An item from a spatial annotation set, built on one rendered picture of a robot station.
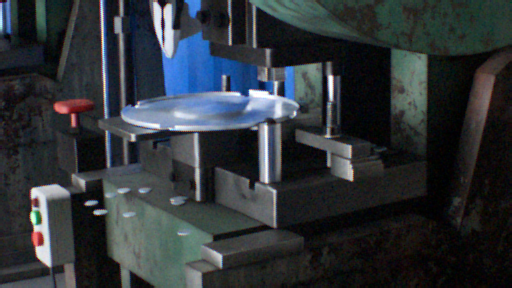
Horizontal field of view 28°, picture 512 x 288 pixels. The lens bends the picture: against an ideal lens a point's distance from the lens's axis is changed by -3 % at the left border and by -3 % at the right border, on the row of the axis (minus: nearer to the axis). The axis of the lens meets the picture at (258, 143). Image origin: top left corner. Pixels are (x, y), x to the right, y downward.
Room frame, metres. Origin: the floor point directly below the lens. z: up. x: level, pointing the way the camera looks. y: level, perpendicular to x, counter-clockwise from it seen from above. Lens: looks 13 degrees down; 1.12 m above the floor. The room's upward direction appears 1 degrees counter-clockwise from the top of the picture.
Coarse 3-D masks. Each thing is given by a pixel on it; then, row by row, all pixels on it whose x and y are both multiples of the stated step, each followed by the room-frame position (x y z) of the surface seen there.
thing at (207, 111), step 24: (168, 96) 1.81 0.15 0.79; (192, 96) 1.83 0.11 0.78; (216, 96) 1.83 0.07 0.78; (240, 96) 1.82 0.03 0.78; (264, 96) 1.80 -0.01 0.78; (144, 120) 1.63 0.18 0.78; (168, 120) 1.63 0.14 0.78; (192, 120) 1.62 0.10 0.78; (216, 120) 1.62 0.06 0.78; (240, 120) 1.61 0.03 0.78
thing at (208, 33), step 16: (208, 0) 1.71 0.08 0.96; (224, 0) 1.67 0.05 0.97; (240, 0) 1.67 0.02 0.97; (208, 16) 1.71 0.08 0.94; (224, 16) 1.66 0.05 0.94; (240, 16) 1.66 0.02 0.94; (256, 16) 1.65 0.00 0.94; (272, 16) 1.67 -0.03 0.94; (208, 32) 1.71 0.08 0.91; (224, 32) 1.67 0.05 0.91; (240, 32) 1.66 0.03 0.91; (256, 32) 1.65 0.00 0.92; (272, 32) 1.67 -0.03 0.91; (288, 32) 1.68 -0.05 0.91; (304, 32) 1.70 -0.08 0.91
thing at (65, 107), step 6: (60, 102) 1.91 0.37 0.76; (66, 102) 1.91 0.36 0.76; (72, 102) 1.91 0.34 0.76; (78, 102) 1.91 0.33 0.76; (84, 102) 1.91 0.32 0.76; (90, 102) 1.91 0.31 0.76; (60, 108) 1.89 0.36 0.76; (66, 108) 1.88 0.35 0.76; (72, 108) 1.88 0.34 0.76; (78, 108) 1.89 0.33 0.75; (84, 108) 1.89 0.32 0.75; (90, 108) 1.90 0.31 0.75; (72, 114) 1.91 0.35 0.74; (78, 114) 1.91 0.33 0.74; (72, 120) 1.91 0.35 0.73; (78, 120) 1.91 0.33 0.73
